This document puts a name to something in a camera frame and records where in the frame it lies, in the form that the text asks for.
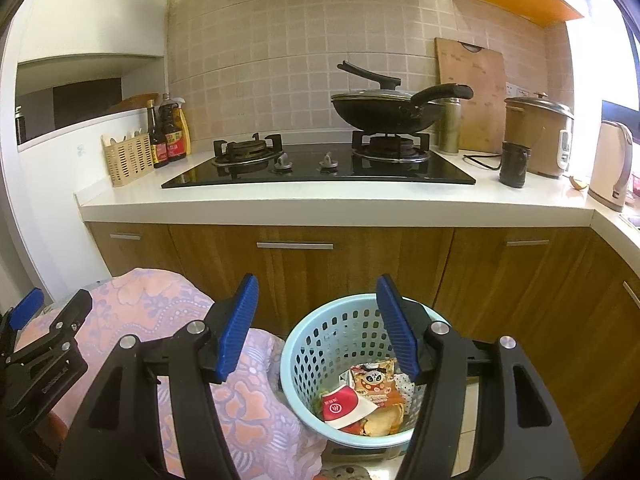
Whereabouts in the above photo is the orange panda snack bag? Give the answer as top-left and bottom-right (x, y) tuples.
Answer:
(349, 359), (405, 408)

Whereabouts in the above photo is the red paper cup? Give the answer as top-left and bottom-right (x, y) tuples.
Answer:
(321, 385), (378, 430)

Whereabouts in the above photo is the white heart-pattern paper bag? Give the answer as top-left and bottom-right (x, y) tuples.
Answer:
(394, 373), (416, 404)

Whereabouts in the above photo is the large orange peel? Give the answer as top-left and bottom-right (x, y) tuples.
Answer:
(360, 404), (405, 438)

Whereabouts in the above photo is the wooden kitchen cabinet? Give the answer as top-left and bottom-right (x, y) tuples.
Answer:
(88, 221), (639, 471)

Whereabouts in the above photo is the floral pink tablecloth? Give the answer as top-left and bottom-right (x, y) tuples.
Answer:
(1, 269), (326, 479)

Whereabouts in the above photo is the light blue waste basket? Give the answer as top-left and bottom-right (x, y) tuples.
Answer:
(280, 294), (425, 450)

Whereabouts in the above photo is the beige plastic utensil basket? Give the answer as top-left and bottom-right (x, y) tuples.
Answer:
(101, 132), (154, 188)

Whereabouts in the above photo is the dark soy sauce bottle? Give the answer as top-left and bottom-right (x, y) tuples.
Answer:
(146, 100), (168, 168)

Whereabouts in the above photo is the white countertop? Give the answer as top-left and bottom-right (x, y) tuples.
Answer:
(76, 153), (639, 270)

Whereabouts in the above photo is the black cup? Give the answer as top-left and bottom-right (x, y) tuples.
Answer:
(499, 141), (530, 188)

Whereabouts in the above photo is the white electric kettle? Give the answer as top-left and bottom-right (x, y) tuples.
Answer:
(588, 120), (632, 212)

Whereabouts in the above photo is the black gas stove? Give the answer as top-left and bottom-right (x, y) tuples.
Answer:
(162, 131), (476, 188)

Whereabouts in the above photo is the beige rice cooker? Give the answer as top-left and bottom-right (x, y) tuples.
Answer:
(504, 93), (574, 179)

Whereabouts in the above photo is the wooden cutting board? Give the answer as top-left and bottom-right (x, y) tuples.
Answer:
(435, 38), (506, 154)

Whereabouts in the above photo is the green metal canister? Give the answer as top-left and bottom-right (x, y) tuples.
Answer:
(438, 98), (461, 154)

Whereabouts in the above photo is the black frying pan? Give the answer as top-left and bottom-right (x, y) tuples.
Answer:
(331, 61), (474, 134)

